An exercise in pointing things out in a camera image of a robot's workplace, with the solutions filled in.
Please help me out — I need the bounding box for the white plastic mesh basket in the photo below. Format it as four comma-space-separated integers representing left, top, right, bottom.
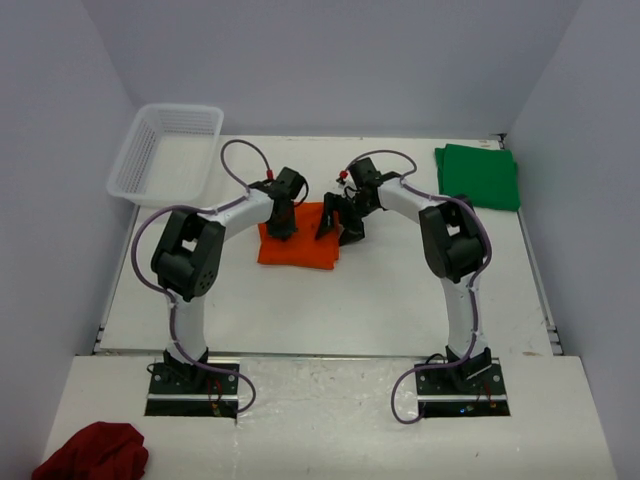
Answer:
106, 103, 224, 208

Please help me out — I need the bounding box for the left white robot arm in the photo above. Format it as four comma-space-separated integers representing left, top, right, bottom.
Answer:
151, 167, 309, 393

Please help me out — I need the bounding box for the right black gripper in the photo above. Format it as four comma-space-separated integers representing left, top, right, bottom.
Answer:
317, 192, 378, 248

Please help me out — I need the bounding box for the folded green t shirt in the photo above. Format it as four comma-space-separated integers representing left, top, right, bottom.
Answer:
434, 144, 521, 212

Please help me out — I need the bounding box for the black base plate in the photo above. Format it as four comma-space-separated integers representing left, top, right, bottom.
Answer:
414, 358, 511, 419
144, 362, 240, 419

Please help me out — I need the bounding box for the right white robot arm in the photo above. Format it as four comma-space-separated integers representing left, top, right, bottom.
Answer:
316, 157, 492, 393

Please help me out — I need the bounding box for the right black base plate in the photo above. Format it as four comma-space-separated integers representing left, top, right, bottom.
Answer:
414, 358, 511, 419

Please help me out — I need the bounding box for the orange t shirt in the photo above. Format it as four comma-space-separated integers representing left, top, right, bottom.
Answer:
257, 202, 340, 270

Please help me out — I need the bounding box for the crumpled dark red t shirt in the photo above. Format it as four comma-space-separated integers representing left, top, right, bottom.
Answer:
31, 421, 149, 479

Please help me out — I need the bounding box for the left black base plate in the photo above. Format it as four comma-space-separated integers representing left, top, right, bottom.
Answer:
144, 362, 240, 419

